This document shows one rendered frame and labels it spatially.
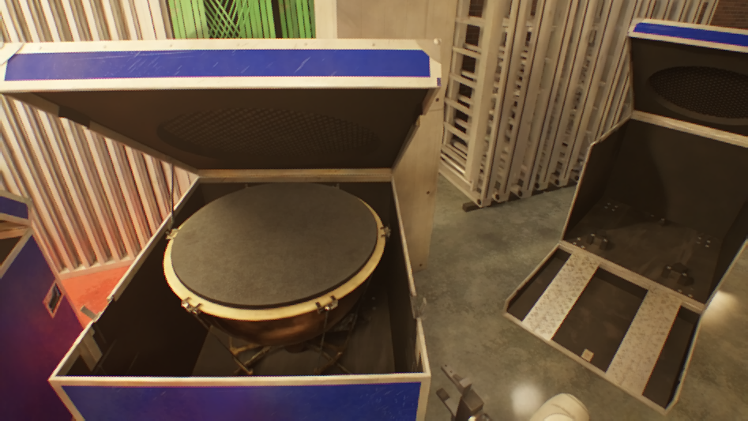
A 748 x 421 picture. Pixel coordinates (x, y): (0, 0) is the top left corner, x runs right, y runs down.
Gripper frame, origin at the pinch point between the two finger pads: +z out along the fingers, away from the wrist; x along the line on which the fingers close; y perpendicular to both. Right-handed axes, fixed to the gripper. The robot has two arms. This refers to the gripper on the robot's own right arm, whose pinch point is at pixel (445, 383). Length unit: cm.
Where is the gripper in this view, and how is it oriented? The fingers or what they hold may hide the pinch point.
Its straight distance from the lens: 133.0
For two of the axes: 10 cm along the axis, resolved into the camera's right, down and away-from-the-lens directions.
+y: 8.6, -2.4, 4.5
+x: 0.2, -8.7, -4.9
